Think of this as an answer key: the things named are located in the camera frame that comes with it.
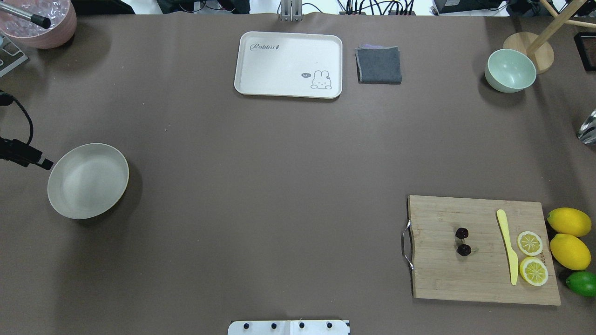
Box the dark red cherry pair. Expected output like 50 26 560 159
455 227 471 257

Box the cream round plate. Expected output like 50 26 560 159
47 143 129 219

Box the cream rabbit tray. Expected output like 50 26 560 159
234 31 343 99

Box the grey folded cloth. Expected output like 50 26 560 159
355 45 402 85

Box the wooden cutting board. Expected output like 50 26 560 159
404 195 561 307

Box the mint green bowl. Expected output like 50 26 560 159
484 49 537 93

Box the yellow plastic knife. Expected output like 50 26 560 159
496 208 519 286

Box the lemon slice near lime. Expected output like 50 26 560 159
519 256 549 287

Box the wooden mug stand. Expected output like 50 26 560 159
502 0 596 74

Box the yellow lemon outer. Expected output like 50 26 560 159
547 207 592 237

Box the yellow lemon near lime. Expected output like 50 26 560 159
550 233 591 271

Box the metal ice scoop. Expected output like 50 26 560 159
576 109 596 146

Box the pink bowl with ice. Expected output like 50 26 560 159
0 0 77 49

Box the green lime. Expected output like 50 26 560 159
565 271 596 297

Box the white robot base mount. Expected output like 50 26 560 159
227 320 351 335

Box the lemon slice near handle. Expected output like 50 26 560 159
516 231 543 257

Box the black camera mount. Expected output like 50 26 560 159
0 91 54 170

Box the metal scoop handle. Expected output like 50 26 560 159
0 1 51 29

